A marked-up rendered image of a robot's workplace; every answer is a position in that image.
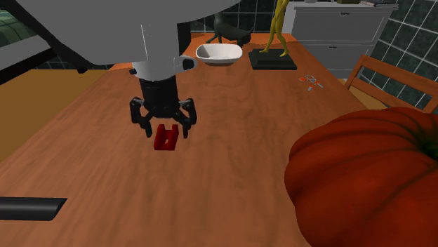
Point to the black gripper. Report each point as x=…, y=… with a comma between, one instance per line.
x=160, y=97

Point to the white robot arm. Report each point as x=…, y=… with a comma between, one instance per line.
x=113, y=30

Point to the red notched block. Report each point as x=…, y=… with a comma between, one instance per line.
x=163, y=142

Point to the wooden table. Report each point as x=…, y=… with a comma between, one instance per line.
x=222, y=164

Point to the white bowl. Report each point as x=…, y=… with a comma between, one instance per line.
x=219, y=54

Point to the dark cat figure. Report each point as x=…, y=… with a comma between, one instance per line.
x=231, y=32

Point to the yellow figure on black base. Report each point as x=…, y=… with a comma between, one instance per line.
x=272, y=61

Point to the small orange and white scissors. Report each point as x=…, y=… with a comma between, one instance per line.
x=310, y=81

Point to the black cylinder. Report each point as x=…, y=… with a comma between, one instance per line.
x=27, y=208

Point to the grey chest of drawers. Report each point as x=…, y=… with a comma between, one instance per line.
x=337, y=25

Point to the large red tomato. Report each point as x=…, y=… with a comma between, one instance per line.
x=359, y=178

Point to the wooden chair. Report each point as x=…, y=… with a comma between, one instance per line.
x=397, y=77

